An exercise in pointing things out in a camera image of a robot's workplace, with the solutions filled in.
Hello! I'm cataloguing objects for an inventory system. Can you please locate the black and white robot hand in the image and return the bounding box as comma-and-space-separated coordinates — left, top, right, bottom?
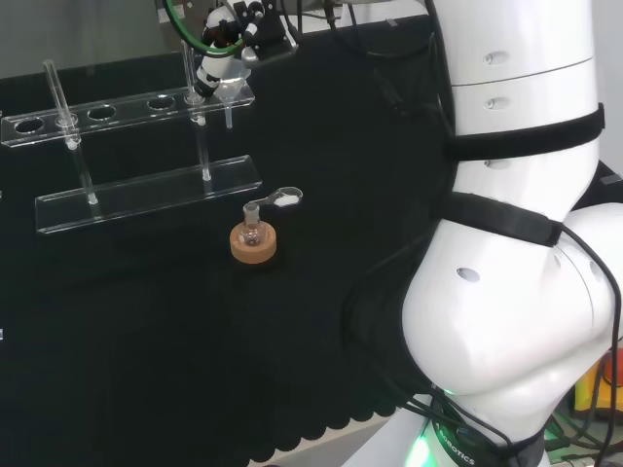
193, 0, 299, 101

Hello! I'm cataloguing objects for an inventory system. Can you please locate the clear plastic funnel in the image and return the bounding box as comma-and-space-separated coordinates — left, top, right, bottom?
212, 60, 253, 130

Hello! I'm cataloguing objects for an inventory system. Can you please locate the clear acrylic funnel stand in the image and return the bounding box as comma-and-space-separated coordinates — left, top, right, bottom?
0, 38, 264, 237

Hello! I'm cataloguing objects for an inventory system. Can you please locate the glass weighing funnel with powder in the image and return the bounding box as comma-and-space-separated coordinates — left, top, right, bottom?
250, 186, 304, 210

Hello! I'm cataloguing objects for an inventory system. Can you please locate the grey metal cabinet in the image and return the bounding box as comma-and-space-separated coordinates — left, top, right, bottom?
154, 0, 215, 53

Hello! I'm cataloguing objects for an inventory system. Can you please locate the black bench cloth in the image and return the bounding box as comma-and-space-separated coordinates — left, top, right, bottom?
0, 21, 623, 467

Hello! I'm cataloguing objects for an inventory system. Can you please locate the small round-bottom glass flask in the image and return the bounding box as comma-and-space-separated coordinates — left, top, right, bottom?
239, 202, 267, 247

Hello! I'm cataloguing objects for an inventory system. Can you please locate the yellow stop button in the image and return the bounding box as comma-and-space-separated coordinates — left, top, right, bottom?
573, 357, 623, 415

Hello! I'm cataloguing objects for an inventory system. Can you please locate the green cable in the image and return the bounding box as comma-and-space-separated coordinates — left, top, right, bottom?
163, 0, 247, 55

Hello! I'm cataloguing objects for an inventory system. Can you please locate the black cable with connector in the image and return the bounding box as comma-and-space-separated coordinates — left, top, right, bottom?
324, 0, 408, 117

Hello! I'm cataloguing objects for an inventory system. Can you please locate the cork ring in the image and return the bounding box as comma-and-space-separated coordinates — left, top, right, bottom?
229, 219, 279, 265

